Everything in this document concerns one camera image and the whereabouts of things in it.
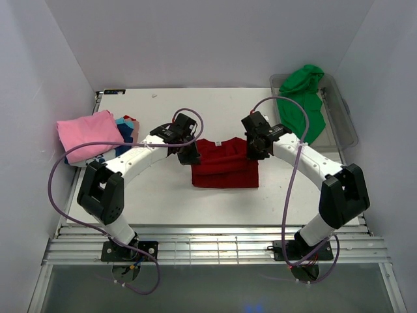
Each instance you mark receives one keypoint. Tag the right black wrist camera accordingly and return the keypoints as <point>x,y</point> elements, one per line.
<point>255,124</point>

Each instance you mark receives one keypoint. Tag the clear plastic bin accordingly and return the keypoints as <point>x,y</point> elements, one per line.
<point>339,133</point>

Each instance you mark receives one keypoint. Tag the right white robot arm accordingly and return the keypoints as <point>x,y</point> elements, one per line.
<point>343,190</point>

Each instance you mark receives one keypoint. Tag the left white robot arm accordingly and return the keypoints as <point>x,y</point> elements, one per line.
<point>102,190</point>

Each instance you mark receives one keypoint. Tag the aluminium frame rail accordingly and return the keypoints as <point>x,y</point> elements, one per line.
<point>76,245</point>

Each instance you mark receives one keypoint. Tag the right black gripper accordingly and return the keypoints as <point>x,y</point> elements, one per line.
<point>253,156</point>

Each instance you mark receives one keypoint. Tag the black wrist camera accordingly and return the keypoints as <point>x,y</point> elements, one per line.
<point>183,125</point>
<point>255,124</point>

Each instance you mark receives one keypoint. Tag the blue label sticker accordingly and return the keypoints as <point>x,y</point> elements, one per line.
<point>114,91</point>

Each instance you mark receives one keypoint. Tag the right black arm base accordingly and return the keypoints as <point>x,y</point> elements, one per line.
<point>280,251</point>

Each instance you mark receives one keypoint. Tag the green t-shirt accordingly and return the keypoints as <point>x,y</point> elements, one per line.
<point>302,87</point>

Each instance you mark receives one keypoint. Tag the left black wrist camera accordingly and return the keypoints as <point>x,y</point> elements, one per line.
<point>183,125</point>

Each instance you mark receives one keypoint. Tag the dark red t-shirt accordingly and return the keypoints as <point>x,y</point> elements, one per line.
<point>225,165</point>

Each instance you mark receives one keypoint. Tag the pink folded t-shirt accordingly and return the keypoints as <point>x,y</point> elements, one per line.
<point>98,127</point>

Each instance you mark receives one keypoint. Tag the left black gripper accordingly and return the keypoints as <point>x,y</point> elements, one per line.
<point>191,158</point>

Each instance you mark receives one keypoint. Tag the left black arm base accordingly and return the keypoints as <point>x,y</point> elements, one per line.
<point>112,252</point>

